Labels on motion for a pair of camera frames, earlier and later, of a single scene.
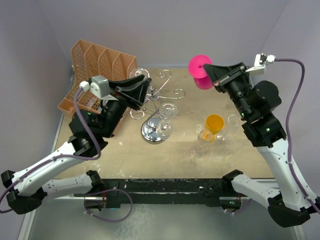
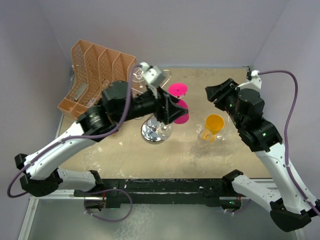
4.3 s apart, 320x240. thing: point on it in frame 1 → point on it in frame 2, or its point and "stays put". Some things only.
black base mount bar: x=198 y=192 stays put
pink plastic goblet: x=196 y=68 → x=179 y=90
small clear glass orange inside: x=205 y=135 stays put
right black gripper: x=217 y=72 → x=227 y=88
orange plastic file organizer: x=88 y=61 stays put
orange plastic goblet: x=214 y=123 stays put
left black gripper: x=131 y=92 → x=165 y=111
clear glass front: x=197 y=152 stays put
